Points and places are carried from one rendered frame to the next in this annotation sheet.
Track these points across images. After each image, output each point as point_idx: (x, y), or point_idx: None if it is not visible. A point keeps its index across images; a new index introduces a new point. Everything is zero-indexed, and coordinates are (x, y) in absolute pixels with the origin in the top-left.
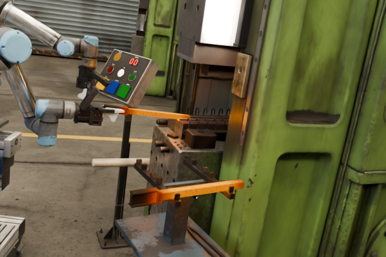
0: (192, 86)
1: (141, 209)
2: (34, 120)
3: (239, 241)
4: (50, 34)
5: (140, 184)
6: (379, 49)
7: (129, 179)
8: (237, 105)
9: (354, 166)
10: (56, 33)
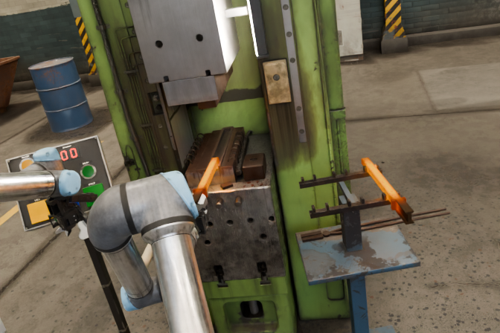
0: (170, 132)
1: (91, 325)
2: (157, 288)
3: (338, 214)
4: (42, 177)
5: (33, 315)
6: (323, 10)
7: (11, 325)
8: (280, 112)
9: (337, 107)
10: (42, 172)
